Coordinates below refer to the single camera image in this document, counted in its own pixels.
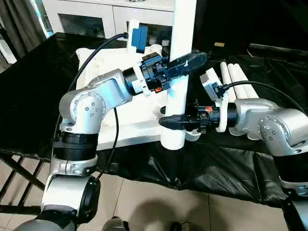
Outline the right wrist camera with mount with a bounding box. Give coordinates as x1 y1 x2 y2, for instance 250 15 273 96
199 68 228 133

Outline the long black bar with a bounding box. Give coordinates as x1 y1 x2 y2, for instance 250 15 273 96
249 43 308 55

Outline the black folding table frame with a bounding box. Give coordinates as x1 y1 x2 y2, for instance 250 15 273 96
0 149 52 215

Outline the white plastic table leg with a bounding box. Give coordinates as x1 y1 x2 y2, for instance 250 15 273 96
227 63 253 141
160 0 196 150
220 61 243 137
235 64 262 142

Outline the black glossy mat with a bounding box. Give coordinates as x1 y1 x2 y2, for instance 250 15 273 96
0 32 308 209

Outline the white cabinet with glass doors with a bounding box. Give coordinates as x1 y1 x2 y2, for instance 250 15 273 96
42 0 200 49

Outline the grey curtain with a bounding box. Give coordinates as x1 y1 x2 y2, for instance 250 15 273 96
0 0 49 65

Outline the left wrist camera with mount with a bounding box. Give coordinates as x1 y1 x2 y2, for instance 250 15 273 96
126 20 151 97

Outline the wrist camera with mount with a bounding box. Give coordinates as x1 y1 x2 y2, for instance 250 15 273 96
199 68 228 133
126 20 151 97

